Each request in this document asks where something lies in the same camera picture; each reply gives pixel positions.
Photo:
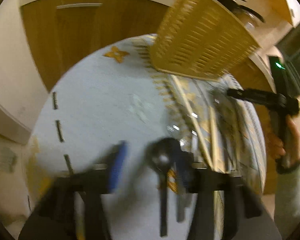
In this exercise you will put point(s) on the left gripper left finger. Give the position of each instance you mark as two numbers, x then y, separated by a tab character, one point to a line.
105	179

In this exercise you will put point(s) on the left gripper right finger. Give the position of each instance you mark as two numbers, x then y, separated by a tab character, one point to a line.
205	182

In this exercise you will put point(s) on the clear spoon dark handle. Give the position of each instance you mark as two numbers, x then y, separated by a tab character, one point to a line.
160	159

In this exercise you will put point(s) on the tan plastic utensil basket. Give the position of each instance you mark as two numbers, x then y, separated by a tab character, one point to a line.
200	39

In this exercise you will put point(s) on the grey sleeve right forearm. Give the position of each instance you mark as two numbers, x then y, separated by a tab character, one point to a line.
287	201

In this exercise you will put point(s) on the right hand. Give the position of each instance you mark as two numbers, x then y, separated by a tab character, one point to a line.
289	148

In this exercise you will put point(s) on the patterned blue table mat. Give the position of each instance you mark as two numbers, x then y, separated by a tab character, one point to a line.
99	102

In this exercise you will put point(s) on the wooden base cabinet door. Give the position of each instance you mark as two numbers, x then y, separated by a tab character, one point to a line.
62	32

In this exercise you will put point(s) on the white orange wall cabinet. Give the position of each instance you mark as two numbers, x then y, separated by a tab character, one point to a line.
277	0

